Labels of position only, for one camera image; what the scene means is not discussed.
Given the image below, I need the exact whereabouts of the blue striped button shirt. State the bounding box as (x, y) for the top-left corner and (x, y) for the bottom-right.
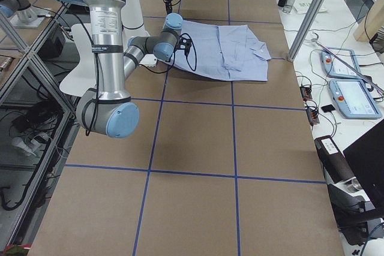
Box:
(169, 21), (271, 82)

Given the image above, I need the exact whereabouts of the upper teach pendant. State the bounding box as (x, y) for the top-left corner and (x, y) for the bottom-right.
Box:
(320, 47), (361, 79)

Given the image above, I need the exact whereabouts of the teach pendant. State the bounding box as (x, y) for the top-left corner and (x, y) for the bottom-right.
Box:
(320, 47), (361, 79)
(329, 79), (382, 119)

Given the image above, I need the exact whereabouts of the lower teach pendant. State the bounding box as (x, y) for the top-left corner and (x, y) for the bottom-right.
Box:
(329, 79), (382, 119)

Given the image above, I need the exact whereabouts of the black monitor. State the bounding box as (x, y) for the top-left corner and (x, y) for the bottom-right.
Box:
(343, 121), (383, 207)

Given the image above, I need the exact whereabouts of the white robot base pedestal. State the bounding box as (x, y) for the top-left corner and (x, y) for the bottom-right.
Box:
(60, 0), (148, 101)

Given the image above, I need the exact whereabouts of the aluminium frame post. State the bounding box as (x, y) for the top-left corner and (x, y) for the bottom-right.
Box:
(287, 0), (324, 62)

